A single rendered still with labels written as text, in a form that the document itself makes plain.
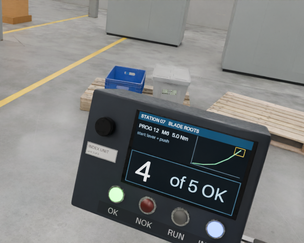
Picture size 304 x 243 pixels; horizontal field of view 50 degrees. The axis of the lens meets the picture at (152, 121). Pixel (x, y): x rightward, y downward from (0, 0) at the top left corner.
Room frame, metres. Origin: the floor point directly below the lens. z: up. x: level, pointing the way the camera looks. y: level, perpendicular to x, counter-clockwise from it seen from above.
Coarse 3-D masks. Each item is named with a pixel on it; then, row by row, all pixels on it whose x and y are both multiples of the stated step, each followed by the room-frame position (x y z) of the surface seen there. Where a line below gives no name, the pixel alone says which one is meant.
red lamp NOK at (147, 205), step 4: (144, 196) 0.39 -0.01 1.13; (148, 196) 0.39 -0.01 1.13; (140, 200) 0.39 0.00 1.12; (144, 200) 0.39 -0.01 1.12; (148, 200) 0.38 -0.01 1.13; (152, 200) 0.39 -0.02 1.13; (140, 204) 0.38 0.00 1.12; (144, 204) 0.38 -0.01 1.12; (148, 204) 0.38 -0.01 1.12; (152, 204) 0.38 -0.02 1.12; (156, 204) 0.39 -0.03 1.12; (140, 208) 0.39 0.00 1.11; (144, 208) 0.38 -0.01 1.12; (148, 208) 0.38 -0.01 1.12; (152, 208) 0.38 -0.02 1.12; (144, 212) 0.38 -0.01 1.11; (148, 212) 0.38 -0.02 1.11; (152, 212) 0.38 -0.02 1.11
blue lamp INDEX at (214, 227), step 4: (212, 220) 0.36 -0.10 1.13; (216, 220) 0.36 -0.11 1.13; (208, 224) 0.36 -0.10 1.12; (212, 224) 0.36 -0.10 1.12; (216, 224) 0.36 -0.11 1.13; (220, 224) 0.36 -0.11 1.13; (208, 228) 0.36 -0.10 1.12; (212, 228) 0.35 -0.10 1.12; (216, 228) 0.35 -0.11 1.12; (220, 228) 0.35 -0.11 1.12; (224, 228) 0.36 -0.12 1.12; (208, 232) 0.35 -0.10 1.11; (212, 232) 0.35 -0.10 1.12; (216, 232) 0.35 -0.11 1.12; (220, 232) 0.35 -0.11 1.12; (224, 232) 0.35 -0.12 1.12; (212, 236) 0.35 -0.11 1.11; (216, 236) 0.35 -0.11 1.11; (220, 236) 0.35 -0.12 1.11
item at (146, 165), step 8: (136, 152) 0.41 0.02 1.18; (144, 152) 0.41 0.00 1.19; (136, 160) 0.41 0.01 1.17; (144, 160) 0.41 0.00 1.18; (152, 160) 0.41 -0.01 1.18; (160, 160) 0.40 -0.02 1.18; (128, 168) 0.41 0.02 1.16; (136, 168) 0.41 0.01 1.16; (144, 168) 0.40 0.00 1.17; (152, 168) 0.40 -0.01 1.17; (160, 168) 0.40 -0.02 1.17; (128, 176) 0.41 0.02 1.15; (136, 176) 0.40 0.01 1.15; (144, 176) 0.40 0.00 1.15; (152, 176) 0.40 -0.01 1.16; (136, 184) 0.40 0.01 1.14; (144, 184) 0.40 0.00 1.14; (152, 184) 0.39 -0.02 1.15
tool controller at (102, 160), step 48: (96, 96) 0.45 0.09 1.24; (144, 96) 0.50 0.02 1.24; (96, 144) 0.43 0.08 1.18; (144, 144) 0.41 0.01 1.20; (192, 144) 0.40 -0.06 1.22; (240, 144) 0.39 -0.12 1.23; (96, 192) 0.41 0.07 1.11; (144, 192) 0.39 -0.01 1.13; (192, 192) 0.38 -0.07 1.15; (240, 192) 0.37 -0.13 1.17; (192, 240) 0.36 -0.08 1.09; (240, 240) 0.35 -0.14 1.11
